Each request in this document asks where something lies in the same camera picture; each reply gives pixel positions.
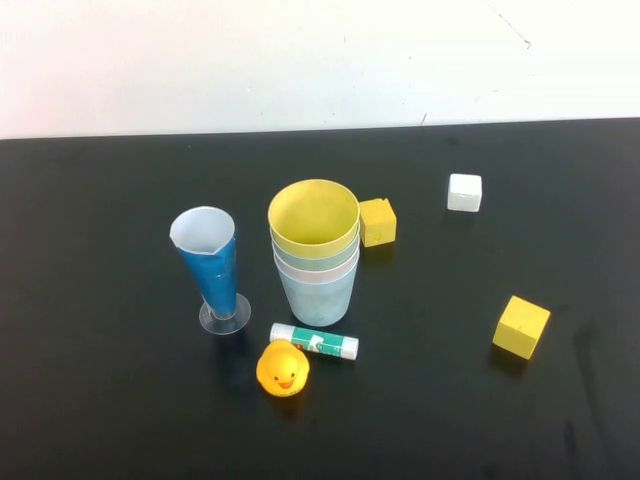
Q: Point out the yellow plastic cup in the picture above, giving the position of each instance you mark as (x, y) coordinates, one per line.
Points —
(315, 215)

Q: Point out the light green plastic cup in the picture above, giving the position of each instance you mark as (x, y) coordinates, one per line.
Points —
(300, 261)

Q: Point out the pink plastic cup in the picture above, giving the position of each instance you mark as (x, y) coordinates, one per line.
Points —
(306, 276)

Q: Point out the notched yellow cube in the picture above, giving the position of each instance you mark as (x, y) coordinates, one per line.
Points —
(378, 222)

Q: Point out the light blue plastic cup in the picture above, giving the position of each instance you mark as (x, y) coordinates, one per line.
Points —
(315, 305)

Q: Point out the green white glue stick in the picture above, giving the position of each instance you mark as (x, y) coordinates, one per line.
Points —
(325, 346)

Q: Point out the clear cone glass blue paper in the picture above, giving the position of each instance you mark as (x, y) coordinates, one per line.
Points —
(214, 275)

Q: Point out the yellow rubber duck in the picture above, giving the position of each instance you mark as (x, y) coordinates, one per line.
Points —
(280, 370)

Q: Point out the white cube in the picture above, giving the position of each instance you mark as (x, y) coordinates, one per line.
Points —
(465, 192)

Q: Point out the large yellow cube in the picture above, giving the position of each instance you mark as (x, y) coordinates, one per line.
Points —
(520, 327)

